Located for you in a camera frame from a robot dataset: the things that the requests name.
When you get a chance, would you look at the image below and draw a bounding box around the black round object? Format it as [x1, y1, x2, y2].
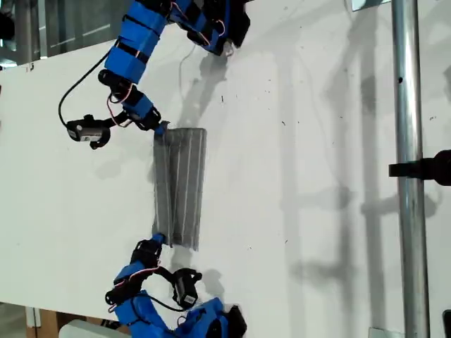
[0, 11, 17, 40]

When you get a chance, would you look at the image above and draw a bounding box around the white box under table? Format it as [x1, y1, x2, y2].
[58, 319, 131, 338]

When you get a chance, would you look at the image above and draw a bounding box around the steel post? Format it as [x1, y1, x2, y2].
[390, 0, 431, 338]

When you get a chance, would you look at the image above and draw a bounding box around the black camera cable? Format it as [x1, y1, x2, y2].
[147, 294, 188, 313]
[57, 39, 120, 128]

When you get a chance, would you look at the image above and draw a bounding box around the grey striped towel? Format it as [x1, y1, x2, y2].
[152, 127, 209, 253]

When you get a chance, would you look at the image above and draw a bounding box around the black clamp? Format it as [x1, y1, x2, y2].
[388, 149, 451, 187]

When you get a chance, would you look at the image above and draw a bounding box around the wooden table leg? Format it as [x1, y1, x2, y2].
[25, 307, 60, 338]

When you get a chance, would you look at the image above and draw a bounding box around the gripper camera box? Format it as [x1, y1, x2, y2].
[66, 113, 111, 151]
[171, 268, 203, 308]

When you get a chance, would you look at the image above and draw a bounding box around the thin white cable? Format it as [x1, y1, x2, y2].
[177, 44, 197, 106]

